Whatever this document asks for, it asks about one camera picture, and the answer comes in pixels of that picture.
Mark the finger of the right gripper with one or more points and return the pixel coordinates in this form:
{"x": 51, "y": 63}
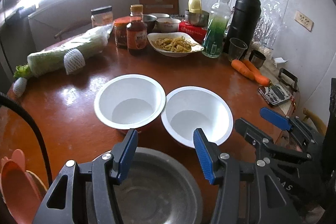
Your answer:
{"x": 264, "y": 146}
{"x": 275, "y": 118}

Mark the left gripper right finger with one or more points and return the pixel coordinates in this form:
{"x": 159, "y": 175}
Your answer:
{"x": 222, "y": 170}

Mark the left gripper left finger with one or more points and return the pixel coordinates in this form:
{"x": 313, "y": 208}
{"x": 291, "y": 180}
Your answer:
{"x": 109, "y": 170}

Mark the round steel pan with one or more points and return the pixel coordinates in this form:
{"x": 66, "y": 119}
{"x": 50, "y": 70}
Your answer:
{"x": 158, "y": 189}

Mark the red white paper bowl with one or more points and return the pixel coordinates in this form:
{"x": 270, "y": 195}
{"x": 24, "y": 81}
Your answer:
{"x": 129, "y": 101}
{"x": 191, "y": 107}

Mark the yellow shell-shaped plate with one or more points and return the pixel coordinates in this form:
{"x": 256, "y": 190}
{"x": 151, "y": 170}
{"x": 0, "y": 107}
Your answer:
{"x": 40, "y": 185}

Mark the pink animal-ear plate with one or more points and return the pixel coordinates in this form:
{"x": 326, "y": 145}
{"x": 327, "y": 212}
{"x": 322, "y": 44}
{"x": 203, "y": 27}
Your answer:
{"x": 19, "y": 191}

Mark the carrot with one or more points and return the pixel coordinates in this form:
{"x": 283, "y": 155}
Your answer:
{"x": 242, "y": 69}
{"x": 259, "y": 78}

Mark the small steel cup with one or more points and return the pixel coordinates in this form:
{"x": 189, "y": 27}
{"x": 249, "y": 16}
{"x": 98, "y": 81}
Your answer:
{"x": 257, "y": 58}

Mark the small glass cup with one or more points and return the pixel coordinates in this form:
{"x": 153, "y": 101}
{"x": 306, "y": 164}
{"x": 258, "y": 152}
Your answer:
{"x": 236, "y": 49}

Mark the clear plastic bag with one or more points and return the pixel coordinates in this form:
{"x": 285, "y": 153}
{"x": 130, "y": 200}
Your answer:
{"x": 270, "y": 24}

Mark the foam-netted fruit right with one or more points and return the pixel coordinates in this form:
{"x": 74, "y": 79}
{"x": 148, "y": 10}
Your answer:
{"x": 73, "y": 61}

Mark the foam-netted fruit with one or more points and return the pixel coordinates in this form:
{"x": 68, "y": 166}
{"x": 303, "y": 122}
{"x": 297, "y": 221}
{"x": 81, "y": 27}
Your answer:
{"x": 19, "y": 86}
{"x": 73, "y": 61}

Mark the red box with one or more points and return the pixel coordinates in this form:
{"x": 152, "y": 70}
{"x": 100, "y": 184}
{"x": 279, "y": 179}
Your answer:
{"x": 196, "y": 32}

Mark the black thermos flask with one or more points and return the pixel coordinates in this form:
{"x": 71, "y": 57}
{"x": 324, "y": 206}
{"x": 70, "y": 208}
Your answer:
{"x": 244, "y": 21}

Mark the green liquid plastic bottle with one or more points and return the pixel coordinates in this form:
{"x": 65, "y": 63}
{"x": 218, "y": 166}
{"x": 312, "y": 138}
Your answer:
{"x": 218, "y": 19}

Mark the foam-netted fruit left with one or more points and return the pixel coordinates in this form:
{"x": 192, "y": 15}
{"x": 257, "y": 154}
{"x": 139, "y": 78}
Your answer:
{"x": 19, "y": 86}

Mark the white dish with food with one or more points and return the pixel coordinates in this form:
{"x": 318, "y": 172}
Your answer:
{"x": 174, "y": 44}

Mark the wrapped napa cabbage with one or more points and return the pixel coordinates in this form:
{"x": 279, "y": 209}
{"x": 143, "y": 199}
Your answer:
{"x": 88, "y": 44}

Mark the small steel bowl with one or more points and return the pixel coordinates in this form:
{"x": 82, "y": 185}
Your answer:
{"x": 198, "y": 20}

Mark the green leafy lettuce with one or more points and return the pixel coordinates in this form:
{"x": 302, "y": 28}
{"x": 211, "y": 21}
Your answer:
{"x": 23, "y": 71}

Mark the brown sauce bottle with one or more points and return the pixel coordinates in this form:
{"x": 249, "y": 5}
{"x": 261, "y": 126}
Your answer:
{"x": 136, "y": 31}

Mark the white ceramic bowl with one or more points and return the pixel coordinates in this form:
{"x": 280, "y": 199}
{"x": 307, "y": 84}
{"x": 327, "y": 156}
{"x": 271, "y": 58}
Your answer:
{"x": 168, "y": 25}

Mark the yellow lemon squeezer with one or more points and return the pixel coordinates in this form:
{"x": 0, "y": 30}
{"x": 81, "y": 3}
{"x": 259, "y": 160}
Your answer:
{"x": 195, "y": 6}

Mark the red chili sauce jar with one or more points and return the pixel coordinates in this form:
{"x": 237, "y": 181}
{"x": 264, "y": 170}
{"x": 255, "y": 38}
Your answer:
{"x": 119, "y": 30}

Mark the wooden armchair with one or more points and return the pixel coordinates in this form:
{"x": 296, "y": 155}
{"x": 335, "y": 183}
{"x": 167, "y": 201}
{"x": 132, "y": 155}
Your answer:
{"x": 72, "y": 27}

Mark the clear jar black lid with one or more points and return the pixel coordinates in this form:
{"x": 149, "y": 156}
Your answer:
{"x": 102, "y": 16}

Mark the wooden chair back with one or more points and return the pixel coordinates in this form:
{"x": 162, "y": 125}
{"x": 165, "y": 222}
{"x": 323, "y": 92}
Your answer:
{"x": 170, "y": 7}

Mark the wall power socket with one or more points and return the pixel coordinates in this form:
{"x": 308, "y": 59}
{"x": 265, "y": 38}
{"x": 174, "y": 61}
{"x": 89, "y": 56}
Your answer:
{"x": 304, "y": 21}

